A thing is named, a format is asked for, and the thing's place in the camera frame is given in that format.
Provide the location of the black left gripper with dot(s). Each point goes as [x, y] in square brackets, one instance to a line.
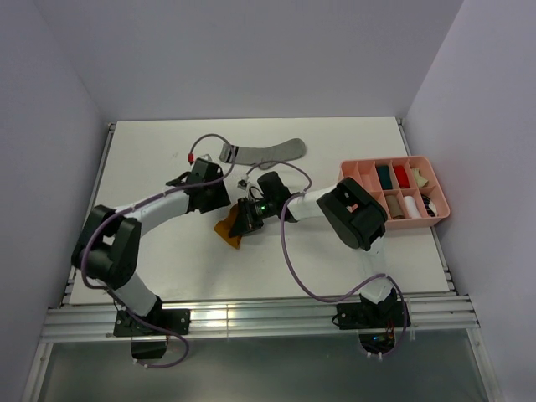
[220, 200]

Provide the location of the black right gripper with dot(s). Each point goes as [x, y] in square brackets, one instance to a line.
[246, 220]

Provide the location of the mustard yellow striped sock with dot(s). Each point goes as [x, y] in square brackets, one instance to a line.
[223, 228]

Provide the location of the grey striped sock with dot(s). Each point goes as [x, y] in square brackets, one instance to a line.
[287, 151]

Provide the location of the dark green reindeer sock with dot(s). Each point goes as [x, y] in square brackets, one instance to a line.
[384, 177]

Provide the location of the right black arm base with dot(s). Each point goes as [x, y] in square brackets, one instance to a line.
[382, 318]

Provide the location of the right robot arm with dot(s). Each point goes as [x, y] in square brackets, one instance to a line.
[357, 219]

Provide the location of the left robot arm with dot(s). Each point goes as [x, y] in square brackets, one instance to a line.
[108, 245]

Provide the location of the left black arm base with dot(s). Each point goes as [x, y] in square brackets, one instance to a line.
[151, 335]

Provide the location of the brown rolled sock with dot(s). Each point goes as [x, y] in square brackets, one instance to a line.
[395, 210]

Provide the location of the red rolled sock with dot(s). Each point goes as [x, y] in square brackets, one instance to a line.
[401, 176]

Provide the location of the pink divided organizer tray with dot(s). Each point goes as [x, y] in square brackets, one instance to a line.
[364, 172]

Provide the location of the white rolled sock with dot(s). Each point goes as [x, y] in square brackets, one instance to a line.
[411, 207]

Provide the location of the beige rolled sock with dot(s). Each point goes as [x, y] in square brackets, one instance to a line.
[420, 180]

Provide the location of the black white striped sock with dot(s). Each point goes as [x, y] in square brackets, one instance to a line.
[430, 207]

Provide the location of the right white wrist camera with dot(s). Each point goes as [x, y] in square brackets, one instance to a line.
[244, 184]

